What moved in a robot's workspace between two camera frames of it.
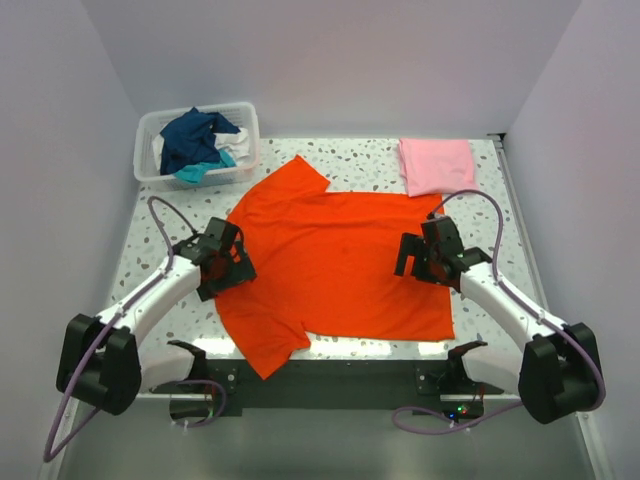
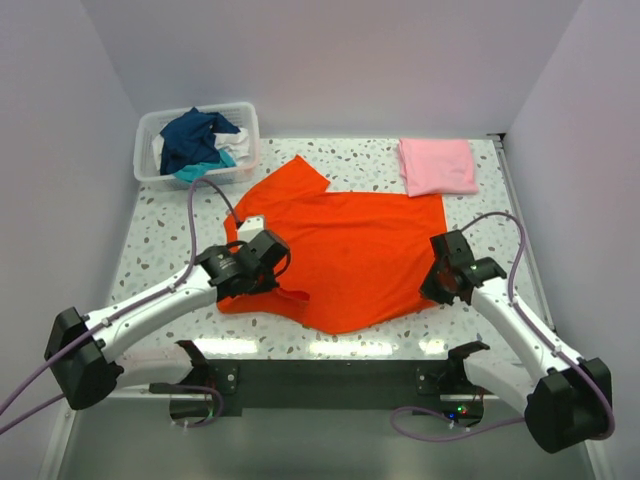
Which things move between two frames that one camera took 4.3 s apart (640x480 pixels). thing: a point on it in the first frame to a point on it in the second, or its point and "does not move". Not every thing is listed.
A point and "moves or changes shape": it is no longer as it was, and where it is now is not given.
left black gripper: [241, 272] to [268, 284]
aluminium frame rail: [539, 285] does not move
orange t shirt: [325, 264] moves or changes shape
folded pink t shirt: [434, 166] does not move
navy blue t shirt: [190, 139] does not move
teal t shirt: [196, 173] does not move
